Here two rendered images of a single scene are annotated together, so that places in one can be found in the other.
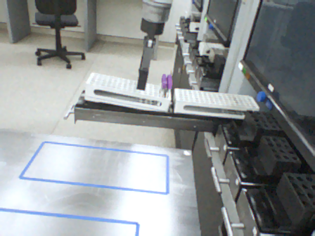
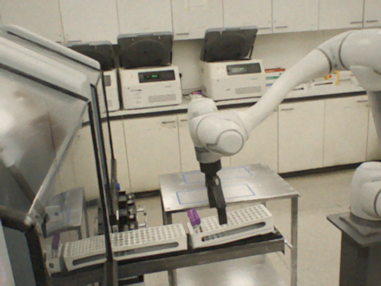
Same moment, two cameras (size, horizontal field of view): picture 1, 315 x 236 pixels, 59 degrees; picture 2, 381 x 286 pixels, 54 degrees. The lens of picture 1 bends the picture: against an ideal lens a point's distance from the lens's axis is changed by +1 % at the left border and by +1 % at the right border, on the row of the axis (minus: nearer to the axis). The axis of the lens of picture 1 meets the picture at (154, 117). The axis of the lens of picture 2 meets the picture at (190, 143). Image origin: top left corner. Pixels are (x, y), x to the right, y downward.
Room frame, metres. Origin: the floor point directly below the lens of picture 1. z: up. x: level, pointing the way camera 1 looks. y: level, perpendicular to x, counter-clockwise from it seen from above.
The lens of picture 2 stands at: (2.10, -0.16, 1.52)
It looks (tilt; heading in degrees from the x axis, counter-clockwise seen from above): 16 degrees down; 173
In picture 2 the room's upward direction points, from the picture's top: 4 degrees counter-clockwise
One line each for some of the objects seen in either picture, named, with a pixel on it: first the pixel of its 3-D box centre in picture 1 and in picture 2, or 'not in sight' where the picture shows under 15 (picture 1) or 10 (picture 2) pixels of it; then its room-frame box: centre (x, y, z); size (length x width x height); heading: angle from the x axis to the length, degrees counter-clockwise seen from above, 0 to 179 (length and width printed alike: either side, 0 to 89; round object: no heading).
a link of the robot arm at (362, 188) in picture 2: not in sight; (373, 189); (0.77, 0.74, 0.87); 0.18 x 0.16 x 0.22; 9
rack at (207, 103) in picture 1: (214, 105); (143, 243); (0.92, -0.21, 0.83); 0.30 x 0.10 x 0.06; 93
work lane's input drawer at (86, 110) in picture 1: (164, 113); (194, 249); (0.91, -0.03, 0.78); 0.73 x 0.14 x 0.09; 93
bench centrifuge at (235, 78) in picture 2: not in sight; (230, 62); (-1.74, 0.75, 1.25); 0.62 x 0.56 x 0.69; 3
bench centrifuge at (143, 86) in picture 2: not in sight; (147, 68); (-1.69, -0.10, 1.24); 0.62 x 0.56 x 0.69; 4
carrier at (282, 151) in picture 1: (276, 156); not in sight; (0.62, -0.35, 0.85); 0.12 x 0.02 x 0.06; 3
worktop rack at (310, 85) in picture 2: not in sight; (320, 84); (-1.80, 1.77, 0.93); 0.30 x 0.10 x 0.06; 96
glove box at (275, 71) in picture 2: not in sight; (273, 71); (-1.93, 1.28, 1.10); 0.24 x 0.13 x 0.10; 92
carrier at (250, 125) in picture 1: (252, 126); (115, 223); (0.77, -0.32, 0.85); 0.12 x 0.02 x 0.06; 4
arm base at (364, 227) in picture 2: not in sight; (366, 216); (0.74, 0.74, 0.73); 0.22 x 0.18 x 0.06; 3
